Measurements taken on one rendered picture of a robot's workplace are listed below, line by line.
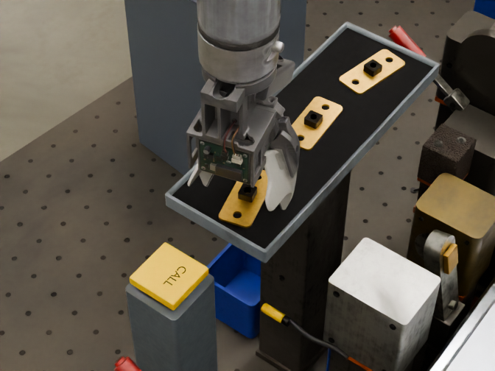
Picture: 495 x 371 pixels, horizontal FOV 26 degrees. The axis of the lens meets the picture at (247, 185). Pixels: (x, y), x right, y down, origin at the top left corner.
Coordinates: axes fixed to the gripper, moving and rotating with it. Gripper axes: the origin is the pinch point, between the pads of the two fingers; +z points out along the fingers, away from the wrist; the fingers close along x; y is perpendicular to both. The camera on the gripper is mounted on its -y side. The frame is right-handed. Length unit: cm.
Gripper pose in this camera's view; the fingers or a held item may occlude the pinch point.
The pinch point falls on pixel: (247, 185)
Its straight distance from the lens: 117.0
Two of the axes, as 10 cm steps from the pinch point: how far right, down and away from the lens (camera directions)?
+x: 9.3, 2.8, -2.5
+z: 0.0, 6.6, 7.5
